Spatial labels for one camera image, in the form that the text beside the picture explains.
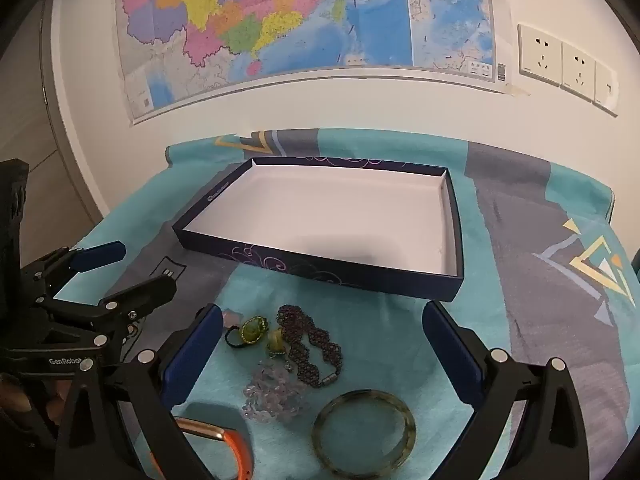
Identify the colourful wall map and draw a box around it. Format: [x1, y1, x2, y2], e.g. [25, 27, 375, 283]
[114, 0, 532, 128]

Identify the teal grey printed tablecloth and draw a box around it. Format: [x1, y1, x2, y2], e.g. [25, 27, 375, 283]
[47, 128, 640, 480]

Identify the person's left hand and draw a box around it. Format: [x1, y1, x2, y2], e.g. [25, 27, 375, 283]
[0, 374, 68, 428]

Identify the green gold brooch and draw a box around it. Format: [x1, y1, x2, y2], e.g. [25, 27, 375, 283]
[239, 315, 270, 347]

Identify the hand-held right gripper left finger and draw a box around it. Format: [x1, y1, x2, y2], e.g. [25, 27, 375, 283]
[54, 304, 224, 480]

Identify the white wall socket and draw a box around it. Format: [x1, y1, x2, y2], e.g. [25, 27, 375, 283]
[593, 61, 619, 117]
[517, 23, 563, 88]
[560, 40, 597, 96]

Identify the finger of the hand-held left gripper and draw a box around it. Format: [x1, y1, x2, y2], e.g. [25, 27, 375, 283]
[37, 274, 177, 361]
[22, 241, 126, 306]

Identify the orange smartwatch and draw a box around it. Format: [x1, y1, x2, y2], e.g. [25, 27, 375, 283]
[150, 416, 257, 480]

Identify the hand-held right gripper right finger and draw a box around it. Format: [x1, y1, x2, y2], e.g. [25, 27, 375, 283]
[422, 301, 589, 480]

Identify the clear crystal bracelet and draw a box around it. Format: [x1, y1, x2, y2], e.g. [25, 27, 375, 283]
[241, 362, 308, 423]

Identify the green translucent bangle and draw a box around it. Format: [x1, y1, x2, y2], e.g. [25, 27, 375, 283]
[311, 390, 417, 478]

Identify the dark blue shallow box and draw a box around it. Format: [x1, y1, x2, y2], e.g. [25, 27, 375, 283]
[172, 156, 465, 303]

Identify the purple beaded bracelet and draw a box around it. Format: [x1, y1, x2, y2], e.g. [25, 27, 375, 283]
[276, 304, 344, 388]

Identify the jade black cord ring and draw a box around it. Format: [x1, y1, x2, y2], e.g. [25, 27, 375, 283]
[266, 329, 288, 358]

